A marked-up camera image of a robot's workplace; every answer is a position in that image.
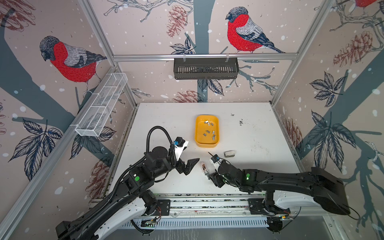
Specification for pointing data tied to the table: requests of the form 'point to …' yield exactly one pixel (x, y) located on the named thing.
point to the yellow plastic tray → (206, 142)
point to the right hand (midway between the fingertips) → (210, 176)
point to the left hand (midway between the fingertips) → (191, 154)
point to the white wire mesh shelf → (94, 119)
